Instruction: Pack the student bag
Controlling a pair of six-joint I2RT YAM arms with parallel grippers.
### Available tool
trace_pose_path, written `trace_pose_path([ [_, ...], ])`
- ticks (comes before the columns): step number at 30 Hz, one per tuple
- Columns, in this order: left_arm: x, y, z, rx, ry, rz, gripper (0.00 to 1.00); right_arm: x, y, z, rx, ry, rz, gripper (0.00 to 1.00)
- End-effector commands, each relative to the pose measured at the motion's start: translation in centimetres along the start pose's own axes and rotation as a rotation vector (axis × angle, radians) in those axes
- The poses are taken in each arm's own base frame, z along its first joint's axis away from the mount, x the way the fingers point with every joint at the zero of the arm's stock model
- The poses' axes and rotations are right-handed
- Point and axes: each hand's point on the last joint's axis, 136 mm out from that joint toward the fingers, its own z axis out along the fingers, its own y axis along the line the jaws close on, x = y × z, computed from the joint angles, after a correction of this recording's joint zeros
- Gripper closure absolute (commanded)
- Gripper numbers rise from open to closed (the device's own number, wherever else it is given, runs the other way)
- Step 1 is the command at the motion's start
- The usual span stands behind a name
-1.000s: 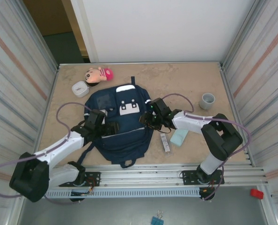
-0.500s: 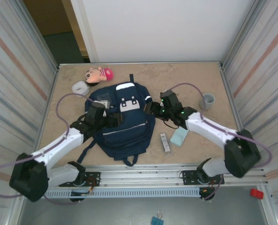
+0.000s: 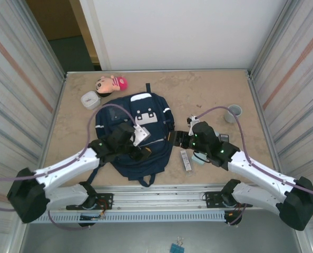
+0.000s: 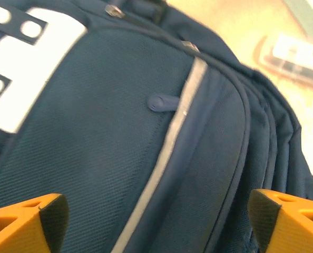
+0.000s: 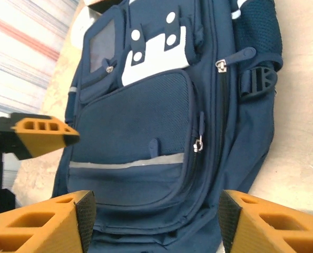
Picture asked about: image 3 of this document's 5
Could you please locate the white square box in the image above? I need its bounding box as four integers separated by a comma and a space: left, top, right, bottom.
80, 91, 101, 111

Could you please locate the pink plush doll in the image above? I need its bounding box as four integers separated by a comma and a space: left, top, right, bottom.
94, 75, 130, 95

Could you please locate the light blue pencil case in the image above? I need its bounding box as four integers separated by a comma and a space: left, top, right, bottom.
191, 152, 210, 166

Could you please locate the perforated grey cable duct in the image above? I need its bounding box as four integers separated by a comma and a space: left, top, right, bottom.
40, 212, 226, 223

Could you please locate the navy blue backpack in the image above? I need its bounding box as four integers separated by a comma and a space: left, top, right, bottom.
86, 83, 176, 188

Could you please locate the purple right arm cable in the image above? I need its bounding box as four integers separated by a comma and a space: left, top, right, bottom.
194, 106, 313, 227

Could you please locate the grey cup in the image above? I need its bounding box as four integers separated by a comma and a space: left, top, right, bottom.
223, 104, 243, 124

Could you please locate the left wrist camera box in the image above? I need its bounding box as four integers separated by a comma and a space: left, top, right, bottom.
131, 123, 151, 147

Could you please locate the aluminium mounting rail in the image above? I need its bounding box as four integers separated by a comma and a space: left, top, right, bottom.
15, 184, 304, 213

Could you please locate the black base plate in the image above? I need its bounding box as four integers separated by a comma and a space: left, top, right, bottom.
66, 193, 114, 211
204, 190, 253, 209

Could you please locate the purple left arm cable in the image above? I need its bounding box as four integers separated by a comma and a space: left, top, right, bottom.
0, 104, 140, 232

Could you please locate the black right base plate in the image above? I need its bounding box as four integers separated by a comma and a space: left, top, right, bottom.
204, 190, 253, 209

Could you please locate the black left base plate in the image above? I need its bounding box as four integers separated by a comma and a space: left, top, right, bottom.
66, 193, 114, 211

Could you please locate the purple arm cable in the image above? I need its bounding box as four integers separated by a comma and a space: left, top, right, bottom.
0, 104, 140, 232
194, 106, 313, 227

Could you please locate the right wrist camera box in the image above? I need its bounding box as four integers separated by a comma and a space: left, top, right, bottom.
185, 114, 201, 137

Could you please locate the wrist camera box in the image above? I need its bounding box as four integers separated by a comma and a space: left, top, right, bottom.
185, 114, 201, 137
131, 123, 151, 147

